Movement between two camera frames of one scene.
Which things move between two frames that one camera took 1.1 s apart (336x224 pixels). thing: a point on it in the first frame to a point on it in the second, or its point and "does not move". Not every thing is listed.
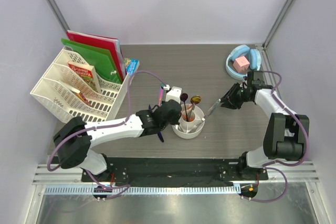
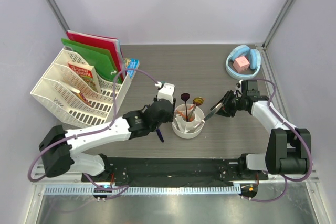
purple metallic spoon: x=184 y=96 does not move
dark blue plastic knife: x=159 y=133 does not move
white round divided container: x=192 y=122 does not move
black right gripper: x=229 y=99 to x=226 y=109
